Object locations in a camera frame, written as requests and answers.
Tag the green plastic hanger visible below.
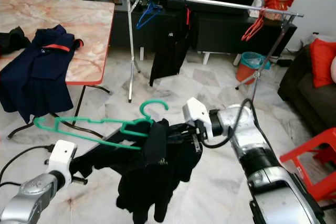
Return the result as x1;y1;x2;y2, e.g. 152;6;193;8
33;99;170;152

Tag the navy shirt red collar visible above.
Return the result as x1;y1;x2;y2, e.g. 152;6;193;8
0;24;85;124

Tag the red plastic hanger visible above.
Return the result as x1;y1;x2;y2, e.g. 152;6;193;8
244;10;266;39
240;12;263;42

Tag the blue plastic hanger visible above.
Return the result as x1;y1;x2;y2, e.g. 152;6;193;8
135;0;164;30

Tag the black shirt red trim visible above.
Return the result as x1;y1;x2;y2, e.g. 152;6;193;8
148;7;198;88

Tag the orange bin teal liner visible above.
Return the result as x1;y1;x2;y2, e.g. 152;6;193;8
235;50;271;85

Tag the black TV cabinet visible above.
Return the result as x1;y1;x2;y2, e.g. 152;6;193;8
110;0;298;65

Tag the red plastic stool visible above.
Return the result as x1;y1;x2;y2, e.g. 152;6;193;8
279;127;336;203

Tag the dark grey sofa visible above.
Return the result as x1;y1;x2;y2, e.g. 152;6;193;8
277;37;336;136

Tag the marble folding table red rim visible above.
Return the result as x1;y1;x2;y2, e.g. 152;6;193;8
0;0;111;139

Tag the silver clothes rack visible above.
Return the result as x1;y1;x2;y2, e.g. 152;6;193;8
119;0;305;104

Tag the white pink tissue pack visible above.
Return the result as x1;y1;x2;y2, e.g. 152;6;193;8
248;0;264;18

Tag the red cushion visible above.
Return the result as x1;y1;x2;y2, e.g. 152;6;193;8
308;38;336;89

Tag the pink cat face cushion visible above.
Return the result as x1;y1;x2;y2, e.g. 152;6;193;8
329;55;336;84

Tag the side table with lace cloth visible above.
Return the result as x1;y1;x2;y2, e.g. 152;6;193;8
301;31;336;52

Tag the plain black garment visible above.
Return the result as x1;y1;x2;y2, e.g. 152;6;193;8
0;26;38;57

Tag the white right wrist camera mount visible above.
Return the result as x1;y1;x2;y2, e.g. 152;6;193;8
182;97;214;137

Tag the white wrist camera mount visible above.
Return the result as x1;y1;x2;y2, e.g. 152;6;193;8
46;140;78;183
182;97;214;137

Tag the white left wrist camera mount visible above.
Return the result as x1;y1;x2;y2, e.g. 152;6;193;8
46;140;78;183

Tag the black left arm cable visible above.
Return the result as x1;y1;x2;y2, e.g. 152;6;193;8
0;144;56;189

